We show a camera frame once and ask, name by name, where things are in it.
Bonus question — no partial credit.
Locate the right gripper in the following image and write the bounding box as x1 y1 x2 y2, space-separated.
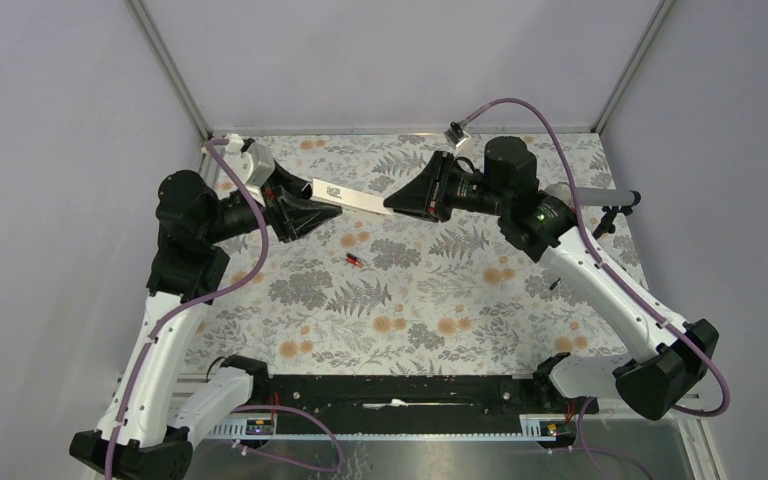
383 151 509 224

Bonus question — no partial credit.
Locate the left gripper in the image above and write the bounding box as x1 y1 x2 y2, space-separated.
204 159 343 244

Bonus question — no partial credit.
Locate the white remote control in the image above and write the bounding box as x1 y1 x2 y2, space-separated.
310 178 393 215

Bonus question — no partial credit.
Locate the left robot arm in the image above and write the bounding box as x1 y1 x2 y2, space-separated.
69 167 342 479

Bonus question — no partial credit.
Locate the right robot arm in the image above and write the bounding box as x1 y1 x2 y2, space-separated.
383 136 719 420

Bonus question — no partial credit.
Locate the red black battery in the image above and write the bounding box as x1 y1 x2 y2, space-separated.
346 253 364 268

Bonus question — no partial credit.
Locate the floral table mat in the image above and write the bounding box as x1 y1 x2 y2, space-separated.
178 132 650 379

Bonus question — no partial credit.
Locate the grey microphone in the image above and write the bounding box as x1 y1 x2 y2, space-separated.
544 182 642 209

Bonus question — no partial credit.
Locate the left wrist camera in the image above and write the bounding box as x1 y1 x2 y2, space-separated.
241 139 275 189

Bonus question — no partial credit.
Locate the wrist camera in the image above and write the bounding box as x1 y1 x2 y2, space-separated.
241 139 275 189
444 122 472 151

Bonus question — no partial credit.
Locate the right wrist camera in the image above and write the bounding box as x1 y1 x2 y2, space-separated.
444 122 472 151

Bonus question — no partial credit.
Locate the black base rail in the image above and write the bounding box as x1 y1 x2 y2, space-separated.
249 374 598 436

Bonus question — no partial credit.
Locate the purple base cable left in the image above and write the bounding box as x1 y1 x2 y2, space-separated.
231 402 347 474

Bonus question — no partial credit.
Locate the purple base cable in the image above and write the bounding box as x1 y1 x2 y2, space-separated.
549 394 657 480
231 402 347 474

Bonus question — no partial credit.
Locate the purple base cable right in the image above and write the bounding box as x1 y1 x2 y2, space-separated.
549 394 657 480

